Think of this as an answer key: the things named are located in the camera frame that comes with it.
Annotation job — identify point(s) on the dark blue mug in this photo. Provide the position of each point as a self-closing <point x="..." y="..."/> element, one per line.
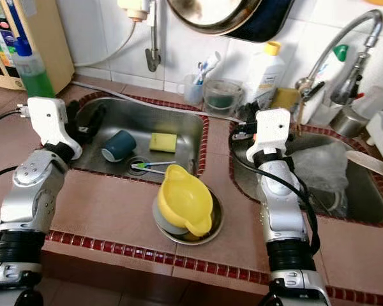
<point x="119" y="148"/>

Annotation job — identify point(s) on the yellow bowl with grey base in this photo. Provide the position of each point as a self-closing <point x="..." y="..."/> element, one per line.
<point x="185" y="197"/>

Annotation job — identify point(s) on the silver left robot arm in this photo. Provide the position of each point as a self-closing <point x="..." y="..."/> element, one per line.
<point x="29" y="197"/>

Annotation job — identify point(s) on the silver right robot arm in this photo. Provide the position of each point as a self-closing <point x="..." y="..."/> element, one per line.
<point x="284" y="204"/>

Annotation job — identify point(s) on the clear plastic bucket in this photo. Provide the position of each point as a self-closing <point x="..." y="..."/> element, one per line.
<point x="223" y="99"/>

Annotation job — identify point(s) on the mustard yellow sponge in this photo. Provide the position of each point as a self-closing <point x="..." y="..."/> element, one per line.
<point x="285" y="99"/>

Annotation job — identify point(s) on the white detergent bottle yellow cap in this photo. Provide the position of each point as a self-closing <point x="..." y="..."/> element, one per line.
<point x="265" y="73"/>

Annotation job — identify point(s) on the stainless steel sink basin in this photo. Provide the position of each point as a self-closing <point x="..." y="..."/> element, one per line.
<point x="364" y="197"/>
<point x="153" y="118"/>

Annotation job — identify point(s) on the green soap bottle blue cap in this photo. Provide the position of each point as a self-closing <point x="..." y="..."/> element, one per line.
<point x="35" y="80"/>

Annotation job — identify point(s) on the blue and white toothbrush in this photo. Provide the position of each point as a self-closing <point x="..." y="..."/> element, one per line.
<point x="209" y="67"/>

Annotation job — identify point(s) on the thin white tube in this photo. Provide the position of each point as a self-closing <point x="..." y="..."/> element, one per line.
<point x="118" y="54"/>

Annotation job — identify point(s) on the pale yellow sponge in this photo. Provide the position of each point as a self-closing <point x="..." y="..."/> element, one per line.
<point x="163" y="143"/>

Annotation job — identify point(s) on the beige water purifier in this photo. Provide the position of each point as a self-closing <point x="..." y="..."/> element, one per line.
<point x="54" y="44"/>

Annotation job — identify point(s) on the clear plastic bag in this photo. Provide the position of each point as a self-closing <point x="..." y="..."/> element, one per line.
<point x="325" y="172"/>

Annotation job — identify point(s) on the steel cup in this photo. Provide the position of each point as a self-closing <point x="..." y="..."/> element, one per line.
<point x="348" y="121"/>

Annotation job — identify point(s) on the white bottle green cap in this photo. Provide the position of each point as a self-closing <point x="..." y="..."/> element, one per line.
<point x="335" y="67"/>

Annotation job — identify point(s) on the hanging black pan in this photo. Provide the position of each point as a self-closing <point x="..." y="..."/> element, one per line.
<point x="274" y="22"/>

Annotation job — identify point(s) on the chrome sink faucet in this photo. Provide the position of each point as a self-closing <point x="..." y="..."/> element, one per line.
<point x="351" y="83"/>

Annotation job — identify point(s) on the round steel plate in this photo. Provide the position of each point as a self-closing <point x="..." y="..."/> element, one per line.
<point x="217" y="226"/>

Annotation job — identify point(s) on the hanging steel wok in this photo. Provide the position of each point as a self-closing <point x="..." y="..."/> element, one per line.
<point x="210" y="13"/>

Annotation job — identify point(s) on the clear plastic container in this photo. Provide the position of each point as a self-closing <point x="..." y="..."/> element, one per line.
<point x="376" y="102"/>

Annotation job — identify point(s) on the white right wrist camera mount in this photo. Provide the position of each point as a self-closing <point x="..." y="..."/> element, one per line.
<point x="271" y="127"/>

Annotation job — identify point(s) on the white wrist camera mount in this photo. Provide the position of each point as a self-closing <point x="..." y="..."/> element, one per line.
<point x="271" y="127"/>
<point x="48" y="118"/>

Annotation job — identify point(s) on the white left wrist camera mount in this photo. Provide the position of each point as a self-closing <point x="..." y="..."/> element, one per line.
<point x="48" y="118"/>

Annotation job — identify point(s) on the metal wall tap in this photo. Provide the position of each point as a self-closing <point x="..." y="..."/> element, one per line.
<point x="152" y="57"/>

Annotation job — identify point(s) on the beige wall fitting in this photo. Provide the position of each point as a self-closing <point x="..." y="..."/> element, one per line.
<point x="135" y="7"/>

